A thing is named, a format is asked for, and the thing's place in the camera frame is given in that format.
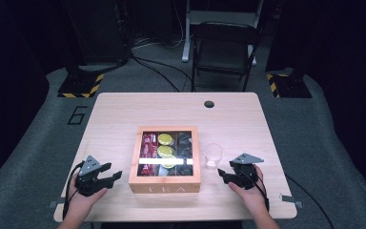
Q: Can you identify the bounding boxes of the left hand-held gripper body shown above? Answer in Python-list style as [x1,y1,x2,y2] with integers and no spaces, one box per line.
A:
[74,155,110,198]

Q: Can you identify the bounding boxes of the bundle of floor cables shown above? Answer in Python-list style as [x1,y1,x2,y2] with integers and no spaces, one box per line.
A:
[129,36,194,94]

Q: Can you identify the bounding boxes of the black folding chair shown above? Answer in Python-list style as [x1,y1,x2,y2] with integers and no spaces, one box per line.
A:
[190,21,260,93]

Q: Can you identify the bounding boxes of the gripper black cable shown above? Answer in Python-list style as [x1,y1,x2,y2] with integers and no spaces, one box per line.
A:
[240,170,271,213]
[62,160,87,221]

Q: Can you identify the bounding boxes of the wooden tea box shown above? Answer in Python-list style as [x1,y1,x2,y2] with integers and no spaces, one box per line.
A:
[128,125,202,195]

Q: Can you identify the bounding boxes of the person's right hand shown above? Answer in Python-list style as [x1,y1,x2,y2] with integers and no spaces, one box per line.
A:
[228,165,271,221]

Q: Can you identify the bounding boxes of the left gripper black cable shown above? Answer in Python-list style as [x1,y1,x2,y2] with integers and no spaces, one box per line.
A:
[62,160,87,221]

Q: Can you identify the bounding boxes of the black stand with striped base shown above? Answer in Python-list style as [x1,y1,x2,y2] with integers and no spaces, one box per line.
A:
[57,0,105,99]
[265,0,313,99]

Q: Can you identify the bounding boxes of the white desk frame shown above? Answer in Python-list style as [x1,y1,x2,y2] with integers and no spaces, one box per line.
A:
[181,0,265,67]

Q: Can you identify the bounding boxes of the dark tea packets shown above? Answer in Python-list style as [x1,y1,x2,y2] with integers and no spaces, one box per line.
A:
[174,132,193,177]

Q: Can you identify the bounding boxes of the person's left hand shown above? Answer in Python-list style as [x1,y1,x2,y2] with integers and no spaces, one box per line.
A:
[66,173,109,218]

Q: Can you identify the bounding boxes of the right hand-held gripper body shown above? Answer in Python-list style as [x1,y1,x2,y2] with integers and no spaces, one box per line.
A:
[229,153,265,191]

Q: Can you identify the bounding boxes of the black floor cable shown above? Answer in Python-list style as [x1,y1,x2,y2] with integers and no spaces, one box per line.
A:
[284,173,336,229]

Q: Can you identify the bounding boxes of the grey table edge bracket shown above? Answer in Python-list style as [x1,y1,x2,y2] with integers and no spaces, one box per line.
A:
[48,198,67,209]
[279,193,303,209]

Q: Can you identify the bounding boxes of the clear plastic cup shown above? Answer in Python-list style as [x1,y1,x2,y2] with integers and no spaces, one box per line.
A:
[203,142,225,170]

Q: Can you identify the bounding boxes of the green coffee capsule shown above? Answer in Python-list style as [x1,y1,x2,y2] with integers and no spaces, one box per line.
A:
[161,155,177,170]
[156,145,174,158]
[157,133,174,146]

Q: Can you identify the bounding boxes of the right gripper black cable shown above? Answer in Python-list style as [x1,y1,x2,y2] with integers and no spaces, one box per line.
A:
[240,170,271,213]

